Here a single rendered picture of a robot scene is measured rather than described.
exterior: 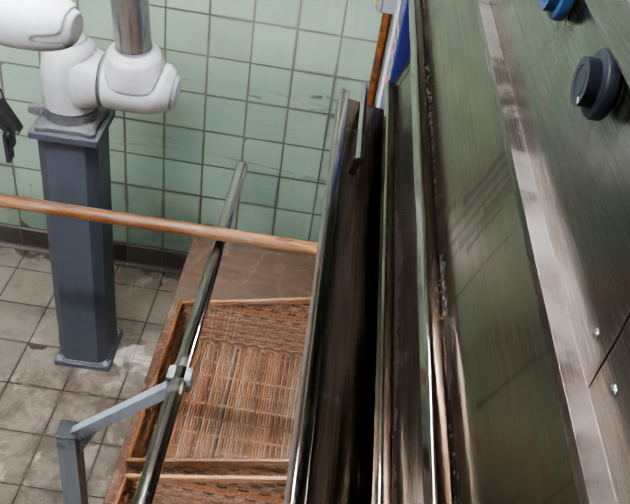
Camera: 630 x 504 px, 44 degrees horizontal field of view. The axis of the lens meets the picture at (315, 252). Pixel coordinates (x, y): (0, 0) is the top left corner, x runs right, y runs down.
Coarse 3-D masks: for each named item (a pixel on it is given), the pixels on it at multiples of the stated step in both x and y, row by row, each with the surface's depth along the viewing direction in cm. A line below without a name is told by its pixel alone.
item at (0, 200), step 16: (16, 208) 169; (32, 208) 168; (48, 208) 168; (64, 208) 168; (80, 208) 168; (96, 208) 169; (112, 224) 170; (128, 224) 169; (144, 224) 168; (160, 224) 168; (176, 224) 168; (192, 224) 169; (224, 240) 169; (240, 240) 169; (256, 240) 168; (272, 240) 169; (288, 240) 169
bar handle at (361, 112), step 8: (360, 96) 171; (360, 104) 168; (360, 112) 165; (360, 120) 162; (360, 128) 159; (360, 136) 157; (360, 144) 154; (360, 152) 152; (352, 160) 154; (360, 160) 150; (352, 168) 155
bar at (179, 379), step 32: (224, 224) 176; (192, 320) 151; (192, 352) 145; (160, 384) 144; (96, 416) 151; (128, 416) 148; (160, 416) 133; (64, 448) 155; (160, 448) 127; (64, 480) 162
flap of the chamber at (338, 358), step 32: (352, 128) 170; (352, 192) 151; (320, 224) 144; (352, 224) 143; (352, 256) 136; (352, 288) 129; (352, 320) 123; (352, 352) 118; (320, 384) 111; (352, 384) 113; (320, 416) 107; (352, 416) 108; (320, 448) 103; (352, 448) 104; (288, 480) 99; (320, 480) 99; (352, 480) 100
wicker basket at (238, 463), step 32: (224, 320) 221; (256, 320) 219; (288, 320) 218; (224, 352) 224; (256, 352) 226; (288, 352) 226; (224, 384) 215; (256, 384) 217; (192, 416) 205; (224, 416) 207; (256, 416) 208; (288, 416) 209; (192, 448) 198; (224, 448) 199; (256, 448) 200; (288, 448) 201
